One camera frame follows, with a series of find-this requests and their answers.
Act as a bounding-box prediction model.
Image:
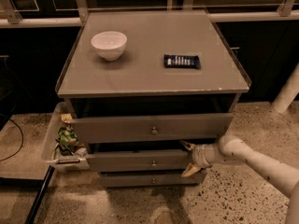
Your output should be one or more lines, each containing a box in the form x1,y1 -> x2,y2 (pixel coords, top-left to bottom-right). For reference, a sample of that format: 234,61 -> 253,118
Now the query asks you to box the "white post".
272,64 -> 299,114

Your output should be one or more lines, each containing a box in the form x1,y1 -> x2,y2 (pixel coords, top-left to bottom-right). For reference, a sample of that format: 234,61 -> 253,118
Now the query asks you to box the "white railing bar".
0,10 -> 299,28

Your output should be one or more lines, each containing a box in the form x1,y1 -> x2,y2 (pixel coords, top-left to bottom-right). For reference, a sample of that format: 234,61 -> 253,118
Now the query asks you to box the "green snack bag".
58,126 -> 78,146

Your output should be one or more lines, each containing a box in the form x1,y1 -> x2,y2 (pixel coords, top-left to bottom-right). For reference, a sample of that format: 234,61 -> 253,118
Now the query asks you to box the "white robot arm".
180,135 -> 299,224

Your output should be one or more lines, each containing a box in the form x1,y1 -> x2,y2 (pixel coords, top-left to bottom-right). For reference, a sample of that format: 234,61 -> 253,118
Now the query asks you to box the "grey bottom drawer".
99,170 -> 206,188

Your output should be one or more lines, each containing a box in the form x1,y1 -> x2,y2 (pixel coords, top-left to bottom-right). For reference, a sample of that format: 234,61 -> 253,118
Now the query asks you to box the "white ceramic bowl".
91,31 -> 127,61

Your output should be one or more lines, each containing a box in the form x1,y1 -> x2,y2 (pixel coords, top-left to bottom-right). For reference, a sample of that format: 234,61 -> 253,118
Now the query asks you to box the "clear plastic storage bin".
41,102 -> 90,173

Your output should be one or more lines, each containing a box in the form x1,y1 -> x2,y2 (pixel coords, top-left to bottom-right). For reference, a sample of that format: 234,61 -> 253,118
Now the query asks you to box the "grey top drawer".
71,113 -> 233,144

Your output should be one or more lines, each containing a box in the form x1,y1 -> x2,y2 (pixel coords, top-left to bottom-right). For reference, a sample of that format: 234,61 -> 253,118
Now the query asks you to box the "black floor bar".
24,166 -> 55,224

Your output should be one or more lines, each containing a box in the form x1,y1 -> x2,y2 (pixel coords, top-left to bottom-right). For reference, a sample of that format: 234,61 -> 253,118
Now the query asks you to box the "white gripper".
179,140 -> 211,177

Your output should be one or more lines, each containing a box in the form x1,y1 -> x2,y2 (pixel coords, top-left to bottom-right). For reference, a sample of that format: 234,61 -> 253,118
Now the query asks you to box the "grey drawer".
87,149 -> 192,173
71,113 -> 233,144
99,170 -> 206,188

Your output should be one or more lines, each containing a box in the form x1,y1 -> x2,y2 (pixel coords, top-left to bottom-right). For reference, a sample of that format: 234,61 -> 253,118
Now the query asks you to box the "grey drawer cabinet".
55,10 -> 252,189

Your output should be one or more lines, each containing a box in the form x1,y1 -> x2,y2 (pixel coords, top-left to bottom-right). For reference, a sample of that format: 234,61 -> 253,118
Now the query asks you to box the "black floor cable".
0,113 -> 24,162

